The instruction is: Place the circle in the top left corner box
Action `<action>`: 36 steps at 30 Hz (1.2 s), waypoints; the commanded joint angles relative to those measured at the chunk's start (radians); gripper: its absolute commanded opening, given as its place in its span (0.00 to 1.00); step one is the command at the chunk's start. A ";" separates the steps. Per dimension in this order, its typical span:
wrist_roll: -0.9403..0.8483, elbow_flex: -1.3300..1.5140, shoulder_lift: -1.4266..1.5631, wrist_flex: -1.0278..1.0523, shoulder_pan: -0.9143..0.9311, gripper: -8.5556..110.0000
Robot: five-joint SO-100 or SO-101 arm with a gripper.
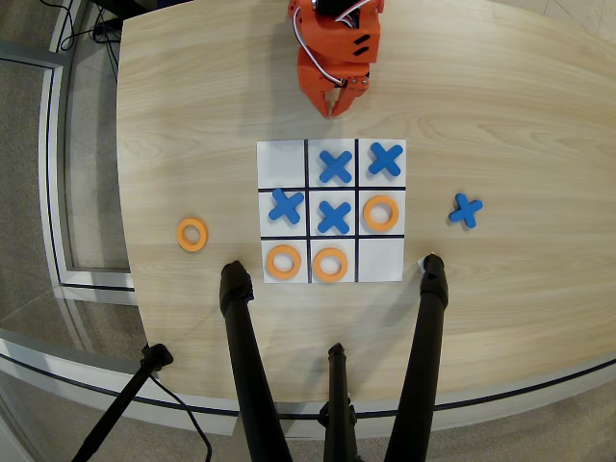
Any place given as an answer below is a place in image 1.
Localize thin black stand pole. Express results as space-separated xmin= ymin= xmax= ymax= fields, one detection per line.
xmin=70 ymin=343 xmax=174 ymax=462

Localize blue foam cross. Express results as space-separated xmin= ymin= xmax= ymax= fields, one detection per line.
xmin=317 ymin=199 xmax=353 ymax=236
xmin=367 ymin=141 xmax=404 ymax=177
xmin=268 ymin=188 xmax=306 ymax=224
xmin=448 ymin=192 xmax=484 ymax=230
xmin=318 ymin=149 xmax=355 ymax=185

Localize black floor cable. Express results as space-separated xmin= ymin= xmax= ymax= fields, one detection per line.
xmin=148 ymin=374 xmax=214 ymax=462

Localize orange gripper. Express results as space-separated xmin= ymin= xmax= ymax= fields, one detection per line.
xmin=296 ymin=21 xmax=383 ymax=119

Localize short black tripod leg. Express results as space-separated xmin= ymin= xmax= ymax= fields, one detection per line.
xmin=317 ymin=342 xmax=361 ymax=462

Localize orange foam ring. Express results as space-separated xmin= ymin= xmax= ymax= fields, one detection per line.
xmin=312 ymin=246 xmax=349 ymax=283
xmin=363 ymin=194 xmax=401 ymax=232
xmin=265 ymin=244 xmax=303 ymax=280
xmin=175 ymin=217 xmax=210 ymax=253

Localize white tic-tac-toe board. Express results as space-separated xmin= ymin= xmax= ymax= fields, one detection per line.
xmin=256 ymin=138 xmax=408 ymax=285

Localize black cable bundle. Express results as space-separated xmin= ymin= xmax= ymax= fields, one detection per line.
xmin=56 ymin=0 xmax=122 ymax=64

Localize thick black tripod leg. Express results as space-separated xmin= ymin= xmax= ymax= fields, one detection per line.
xmin=383 ymin=253 xmax=450 ymax=462
xmin=218 ymin=260 xmax=295 ymax=462

